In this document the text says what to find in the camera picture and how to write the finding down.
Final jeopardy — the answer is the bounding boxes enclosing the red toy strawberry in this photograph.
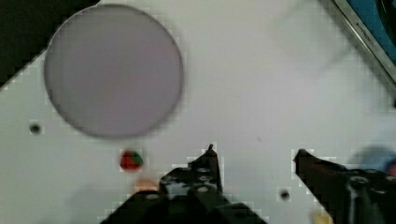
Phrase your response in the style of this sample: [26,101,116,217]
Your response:
[120,150,144,172]

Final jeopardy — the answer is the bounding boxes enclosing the blue bowl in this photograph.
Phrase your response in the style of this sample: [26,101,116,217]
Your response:
[350,146,396,176]

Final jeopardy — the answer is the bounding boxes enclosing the orange slice toy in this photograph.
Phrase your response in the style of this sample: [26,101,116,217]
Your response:
[133,178,159,193]

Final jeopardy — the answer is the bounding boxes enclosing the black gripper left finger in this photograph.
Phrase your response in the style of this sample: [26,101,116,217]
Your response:
[100,147,267,224]

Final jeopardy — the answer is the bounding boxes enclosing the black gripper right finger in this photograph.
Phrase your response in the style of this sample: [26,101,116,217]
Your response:
[293,149,396,224]

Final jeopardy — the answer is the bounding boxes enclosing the grey round plate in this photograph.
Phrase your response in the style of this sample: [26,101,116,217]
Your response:
[44,4,184,138]

